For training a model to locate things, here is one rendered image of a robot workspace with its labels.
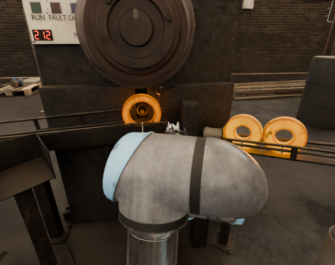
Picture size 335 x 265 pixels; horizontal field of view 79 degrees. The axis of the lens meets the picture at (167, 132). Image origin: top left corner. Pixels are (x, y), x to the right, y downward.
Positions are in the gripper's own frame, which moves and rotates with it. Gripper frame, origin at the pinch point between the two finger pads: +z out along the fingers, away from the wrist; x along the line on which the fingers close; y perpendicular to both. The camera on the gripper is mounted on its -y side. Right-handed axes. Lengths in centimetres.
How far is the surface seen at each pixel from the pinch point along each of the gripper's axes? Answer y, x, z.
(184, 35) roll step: 29.5, -5.8, 22.4
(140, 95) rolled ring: 4.1, 12.4, 18.3
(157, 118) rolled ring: -6.4, 4.7, 15.1
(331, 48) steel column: -64, -337, 291
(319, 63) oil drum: -41, -209, 165
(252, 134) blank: -2.3, -34.6, -3.5
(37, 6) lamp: 35, 54, 39
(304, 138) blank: 4, -49, -13
